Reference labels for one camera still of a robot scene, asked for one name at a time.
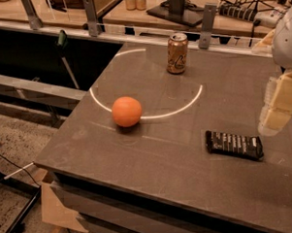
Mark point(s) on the black tripod leg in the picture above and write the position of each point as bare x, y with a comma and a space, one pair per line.
20, 192

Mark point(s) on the orange fruit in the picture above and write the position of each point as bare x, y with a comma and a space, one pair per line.
126, 111

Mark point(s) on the right metal bracket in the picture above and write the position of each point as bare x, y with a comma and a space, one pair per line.
207, 25

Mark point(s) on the black power strip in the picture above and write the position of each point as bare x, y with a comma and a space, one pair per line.
244, 14

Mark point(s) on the black rxbar chocolate wrapper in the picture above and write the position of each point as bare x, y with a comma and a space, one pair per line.
248, 147

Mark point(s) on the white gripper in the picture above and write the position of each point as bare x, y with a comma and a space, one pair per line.
287, 40

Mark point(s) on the black monitor stand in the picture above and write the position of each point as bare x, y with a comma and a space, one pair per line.
175, 11

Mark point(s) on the gold soda can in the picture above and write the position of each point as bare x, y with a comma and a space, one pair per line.
177, 52

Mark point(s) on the middle metal bracket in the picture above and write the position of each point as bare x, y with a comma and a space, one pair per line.
91, 18

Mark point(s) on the left metal bracket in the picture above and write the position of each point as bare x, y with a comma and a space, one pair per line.
33, 19

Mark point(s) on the two beige bottles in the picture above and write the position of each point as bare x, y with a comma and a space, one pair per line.
135, 4

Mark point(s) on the metal rail frame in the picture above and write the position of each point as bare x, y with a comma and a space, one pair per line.
43, 93

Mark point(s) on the metal bracket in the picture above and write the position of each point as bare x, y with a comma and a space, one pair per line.
91, 18
33, 19
207, 25

